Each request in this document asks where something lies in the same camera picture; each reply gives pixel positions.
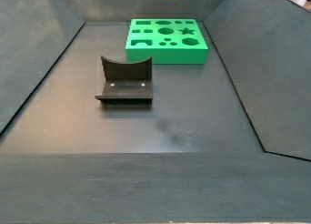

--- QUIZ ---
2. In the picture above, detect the black L-shaped fixture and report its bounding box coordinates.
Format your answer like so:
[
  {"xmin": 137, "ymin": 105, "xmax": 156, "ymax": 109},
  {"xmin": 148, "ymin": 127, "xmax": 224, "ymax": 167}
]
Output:
[{"xmin": 95, "ymin": 56, "xmax": 153, "ymax": 102}]

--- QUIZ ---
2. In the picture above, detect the green shape sorter block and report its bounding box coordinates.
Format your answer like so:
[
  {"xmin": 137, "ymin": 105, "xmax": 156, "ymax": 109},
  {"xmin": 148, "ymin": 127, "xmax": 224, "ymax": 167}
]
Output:
[{"xmin": 125, "ymin": 19, "xmax": 208, "ymax": 65}]

